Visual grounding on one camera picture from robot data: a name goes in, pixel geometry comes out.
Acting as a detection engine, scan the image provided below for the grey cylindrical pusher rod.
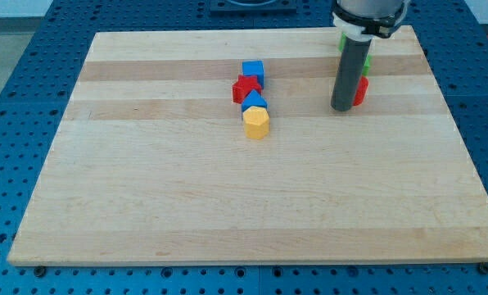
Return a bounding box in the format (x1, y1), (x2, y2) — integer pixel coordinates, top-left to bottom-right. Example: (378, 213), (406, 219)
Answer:
(331, 37), (371, 111)

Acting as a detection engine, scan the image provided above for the yellow hexagon block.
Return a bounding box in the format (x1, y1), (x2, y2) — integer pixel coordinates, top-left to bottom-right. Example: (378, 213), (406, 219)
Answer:
(242, 106), (269, 140)

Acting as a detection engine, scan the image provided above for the red star block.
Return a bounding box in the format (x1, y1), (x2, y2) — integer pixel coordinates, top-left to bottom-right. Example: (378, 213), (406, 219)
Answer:
(232, 75), (262, 104)

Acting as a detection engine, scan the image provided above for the blue cube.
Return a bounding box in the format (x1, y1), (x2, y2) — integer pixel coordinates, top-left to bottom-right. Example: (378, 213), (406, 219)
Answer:
(242, 60), (264, 87)

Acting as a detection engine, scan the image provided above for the green block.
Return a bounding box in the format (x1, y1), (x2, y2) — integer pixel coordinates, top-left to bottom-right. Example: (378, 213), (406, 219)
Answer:
(338, 33), (372, 78)

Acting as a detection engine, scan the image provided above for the blue triangle block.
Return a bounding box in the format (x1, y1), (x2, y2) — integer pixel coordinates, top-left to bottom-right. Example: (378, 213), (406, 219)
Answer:
(241, 90), (268, 114)

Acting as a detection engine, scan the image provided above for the wooden board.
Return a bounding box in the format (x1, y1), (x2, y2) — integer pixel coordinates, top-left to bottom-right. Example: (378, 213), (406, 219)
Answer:
(7, 25), (488, 266)

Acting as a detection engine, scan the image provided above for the red cylinder block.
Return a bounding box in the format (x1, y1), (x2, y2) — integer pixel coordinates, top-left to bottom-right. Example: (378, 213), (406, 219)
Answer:
(353, 76), (369, 107)

